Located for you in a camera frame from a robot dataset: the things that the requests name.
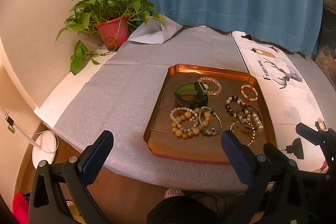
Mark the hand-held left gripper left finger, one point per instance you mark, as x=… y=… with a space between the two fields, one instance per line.
x=96 y=158

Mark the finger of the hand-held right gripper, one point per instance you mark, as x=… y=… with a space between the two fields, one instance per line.
x=273 y=151
x=303 y=130

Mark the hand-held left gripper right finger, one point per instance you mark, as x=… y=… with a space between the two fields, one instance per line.
x=236 y=158

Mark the thin metal bangle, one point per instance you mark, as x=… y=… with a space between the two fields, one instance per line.
x=237 y=114

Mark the orange metal tray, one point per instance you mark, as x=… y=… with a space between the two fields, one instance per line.
x=183 y=146

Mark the green and black watch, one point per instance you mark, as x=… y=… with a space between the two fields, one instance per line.
x=200 y=90

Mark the white printed table runner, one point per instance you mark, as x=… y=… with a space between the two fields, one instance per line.
x=283 y=103

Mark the white round floor device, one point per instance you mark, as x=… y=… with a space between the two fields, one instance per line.
x=44 y=145

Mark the colourful knitted item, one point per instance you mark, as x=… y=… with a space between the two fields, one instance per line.
x=173 y=192

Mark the person's black clothing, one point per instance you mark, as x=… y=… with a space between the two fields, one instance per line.
x=183 y=211

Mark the grey tablecloth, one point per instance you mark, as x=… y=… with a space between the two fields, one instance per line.
x=118 y=82

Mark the red patterned bag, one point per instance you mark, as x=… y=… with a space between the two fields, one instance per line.
x=19 y=207

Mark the green plant in red pot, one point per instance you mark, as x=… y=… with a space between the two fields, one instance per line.
x=113 y=29

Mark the white and black wall plug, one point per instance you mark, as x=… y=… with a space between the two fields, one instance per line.
x=9 y=121

